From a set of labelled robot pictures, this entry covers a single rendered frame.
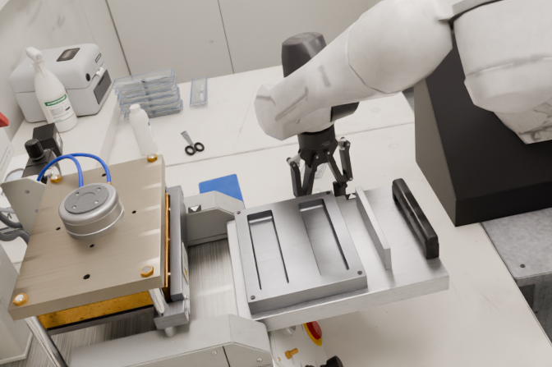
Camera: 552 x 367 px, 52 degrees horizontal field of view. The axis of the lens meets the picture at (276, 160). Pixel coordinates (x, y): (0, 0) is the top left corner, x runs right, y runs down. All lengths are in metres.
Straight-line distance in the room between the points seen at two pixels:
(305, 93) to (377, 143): 0.71
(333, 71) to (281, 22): 2.60
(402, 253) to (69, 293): 0.46
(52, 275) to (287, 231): 0.34
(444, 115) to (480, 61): 0.57
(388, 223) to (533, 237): 0.40
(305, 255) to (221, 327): 0.16
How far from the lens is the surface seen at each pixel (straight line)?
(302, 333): 0.95
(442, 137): 1.19
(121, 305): 0.77
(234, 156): 1.52
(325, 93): 0.77
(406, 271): 0.83
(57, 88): 1.75
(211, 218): 0.96
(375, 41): 0.66
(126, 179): 0.87
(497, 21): 0.63
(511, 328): 1.07
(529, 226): 1.25
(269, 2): 3.31
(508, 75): 0.63
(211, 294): 0.90
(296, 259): 0.83
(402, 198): 0.89
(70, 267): 0.76
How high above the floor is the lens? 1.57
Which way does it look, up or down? 34 degrees down
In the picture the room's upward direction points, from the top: 11 degrees counter-clockwise
